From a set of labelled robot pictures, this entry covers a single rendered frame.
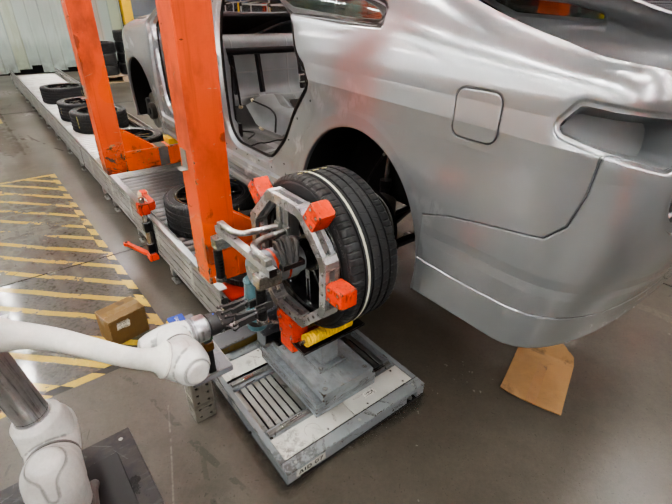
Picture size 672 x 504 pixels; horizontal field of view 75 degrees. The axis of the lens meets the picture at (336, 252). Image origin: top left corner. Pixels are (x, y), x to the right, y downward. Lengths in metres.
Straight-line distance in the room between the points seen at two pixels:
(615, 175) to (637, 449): 1.57
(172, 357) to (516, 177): 1.09
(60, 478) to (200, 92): 1.41
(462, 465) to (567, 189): 1.33
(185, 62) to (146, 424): 1.63
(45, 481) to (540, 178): 1.63
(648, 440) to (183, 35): 2.69
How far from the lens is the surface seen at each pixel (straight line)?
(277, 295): 1.96
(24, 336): 1.35
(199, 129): 1.97
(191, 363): 1.26
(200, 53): 1.94
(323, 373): 2.15
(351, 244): 1.53
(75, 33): 3.78
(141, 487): 1.82
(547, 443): 2.42
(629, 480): 2.46
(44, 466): 1.62
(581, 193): 1.34
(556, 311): 1.53
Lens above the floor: 1.75
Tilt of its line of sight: 30 degrees down
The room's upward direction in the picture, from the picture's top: 1 degrees clockwise
